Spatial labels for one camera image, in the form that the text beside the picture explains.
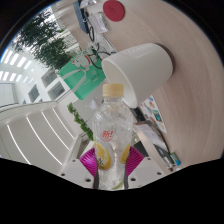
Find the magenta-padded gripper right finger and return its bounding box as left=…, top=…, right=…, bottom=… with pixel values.
left=123, top=146, right=165, bottom=190

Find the row of green hedge plants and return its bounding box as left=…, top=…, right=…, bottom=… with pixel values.
left=13, top=11, right=78, bottom=72

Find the group of ceiling light strips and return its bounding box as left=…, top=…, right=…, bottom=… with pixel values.
left=6, top=106, right=76, bottom=165

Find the black notebook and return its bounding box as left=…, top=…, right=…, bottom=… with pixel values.
left=141, top=139, right=175, bottom=168

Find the white power strip with plugs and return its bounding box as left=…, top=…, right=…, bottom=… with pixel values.
left=88, top=11, right=110, bottom=35

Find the white mug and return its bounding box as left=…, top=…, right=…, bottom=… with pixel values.
left=100, top=42, right=174, bottom=109

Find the green tote bag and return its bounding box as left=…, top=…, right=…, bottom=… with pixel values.
left=59, top=49, right=108, bottom=101

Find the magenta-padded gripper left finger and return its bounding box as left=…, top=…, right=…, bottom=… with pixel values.
left=58, top=147, right=100, bottom=190

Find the clear lemon drink bottle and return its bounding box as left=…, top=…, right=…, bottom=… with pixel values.
left=92, top=83, right=135, bottom=190

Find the colourful sticker sheet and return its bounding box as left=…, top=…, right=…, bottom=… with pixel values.
left=138, top=95, right=168, bottom=135

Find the flat round red coaster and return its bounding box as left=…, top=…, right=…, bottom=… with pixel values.
left=102, top=0, right=126, bottom=23

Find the white planter cabinet with plants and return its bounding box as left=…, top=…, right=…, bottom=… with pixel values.
left=67, top=102, right=98, bottom=158

